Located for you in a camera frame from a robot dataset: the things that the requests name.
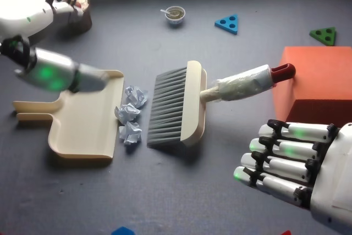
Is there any blue hexagonal block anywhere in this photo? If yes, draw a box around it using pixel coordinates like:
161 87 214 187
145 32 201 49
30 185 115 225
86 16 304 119
111 226 135 235

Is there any green triangle block with holes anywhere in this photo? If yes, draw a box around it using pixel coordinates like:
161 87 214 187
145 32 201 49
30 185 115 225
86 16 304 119
309 27 337 47

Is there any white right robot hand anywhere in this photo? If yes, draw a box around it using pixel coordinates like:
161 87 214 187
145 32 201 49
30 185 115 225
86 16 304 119
233 119 352 225

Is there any small white cup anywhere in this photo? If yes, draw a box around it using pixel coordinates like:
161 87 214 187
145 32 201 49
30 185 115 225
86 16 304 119
166 6 186 28

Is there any white paper ball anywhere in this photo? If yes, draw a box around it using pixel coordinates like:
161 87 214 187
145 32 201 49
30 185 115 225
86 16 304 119
118 121 143 145
114 103 141 123
125 85 149 108

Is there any grey table cloth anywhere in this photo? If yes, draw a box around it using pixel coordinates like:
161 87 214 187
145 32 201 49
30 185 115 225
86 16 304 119
0 0 352 235

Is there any cream plastic dustpan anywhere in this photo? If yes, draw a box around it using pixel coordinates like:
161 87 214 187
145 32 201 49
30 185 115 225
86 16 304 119
12 69 125 168

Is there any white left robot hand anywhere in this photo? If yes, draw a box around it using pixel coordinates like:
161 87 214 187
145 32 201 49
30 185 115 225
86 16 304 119
0 0 109 94

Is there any blue triangle block with holes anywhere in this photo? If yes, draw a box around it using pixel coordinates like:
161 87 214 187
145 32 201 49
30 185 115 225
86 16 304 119
214 14 239 36

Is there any toy cupcake with strawberry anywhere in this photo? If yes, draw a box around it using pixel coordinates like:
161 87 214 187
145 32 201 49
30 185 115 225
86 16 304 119
63 0 93 36

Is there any cream brush with red handle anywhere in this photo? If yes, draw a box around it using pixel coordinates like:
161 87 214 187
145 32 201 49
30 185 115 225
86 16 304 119
147 60 296 147

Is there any orange foam cube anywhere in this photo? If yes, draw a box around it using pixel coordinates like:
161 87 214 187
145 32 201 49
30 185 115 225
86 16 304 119
272 46 352 124

